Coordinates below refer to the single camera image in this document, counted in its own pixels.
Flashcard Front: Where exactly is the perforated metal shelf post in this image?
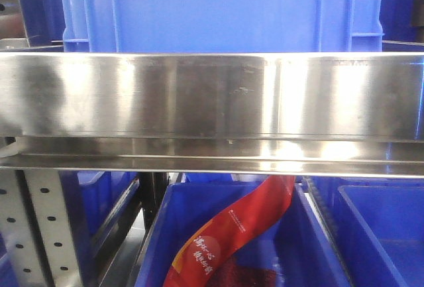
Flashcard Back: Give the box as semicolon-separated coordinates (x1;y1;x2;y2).
1;170;84;286

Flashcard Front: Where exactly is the lower left blue bin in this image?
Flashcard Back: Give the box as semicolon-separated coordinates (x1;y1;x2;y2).
59;170;138;241

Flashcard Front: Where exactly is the lower right blue bin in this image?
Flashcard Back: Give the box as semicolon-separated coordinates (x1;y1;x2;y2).
308;176;423;286

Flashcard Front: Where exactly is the upper blue plastic bin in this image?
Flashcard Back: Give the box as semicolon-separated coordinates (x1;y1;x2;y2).
62;0;383;53

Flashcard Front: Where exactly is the stainless steel shelf rail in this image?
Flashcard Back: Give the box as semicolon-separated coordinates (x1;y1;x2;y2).
1;52;423;178

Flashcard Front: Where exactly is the lower middle blue bin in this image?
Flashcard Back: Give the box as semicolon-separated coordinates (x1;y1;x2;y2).
135;182;349;286

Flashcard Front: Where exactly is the red printed snack bag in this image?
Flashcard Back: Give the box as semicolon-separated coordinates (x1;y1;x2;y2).
163;175;295;286

